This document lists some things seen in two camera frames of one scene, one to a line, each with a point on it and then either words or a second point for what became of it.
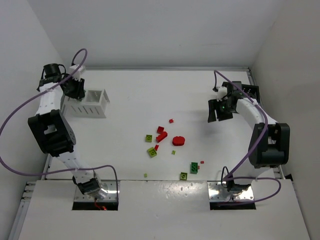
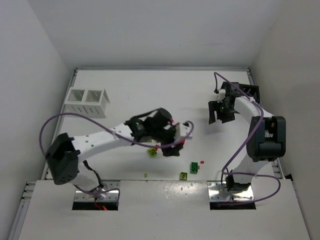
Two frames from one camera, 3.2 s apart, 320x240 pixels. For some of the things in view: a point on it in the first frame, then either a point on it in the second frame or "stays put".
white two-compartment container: x=92 y=105 stays put
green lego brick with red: x=194 y=168 stays put
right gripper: x=220 y=111 stays put
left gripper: x=75 y=89 to x=169 y=141
